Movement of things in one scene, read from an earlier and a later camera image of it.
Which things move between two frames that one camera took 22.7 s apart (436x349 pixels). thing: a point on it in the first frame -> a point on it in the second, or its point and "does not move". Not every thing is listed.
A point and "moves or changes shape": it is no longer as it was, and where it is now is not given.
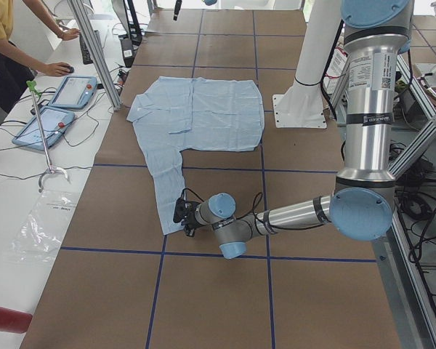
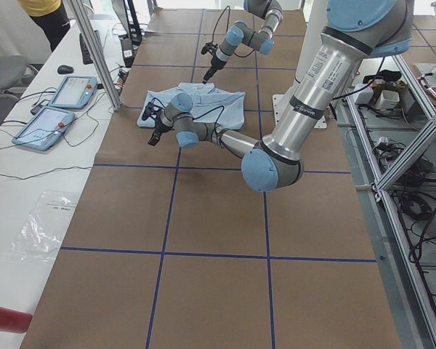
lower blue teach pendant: [55, 122] does not move
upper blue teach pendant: [75, 91] does not move
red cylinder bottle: [3, 319] does not move
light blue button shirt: [179, 114] moves or changes shape
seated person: [10, 67] -> [50, 16]
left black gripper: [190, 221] -> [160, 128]
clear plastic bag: [41, 230] does not move
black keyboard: [87, 57] does not move
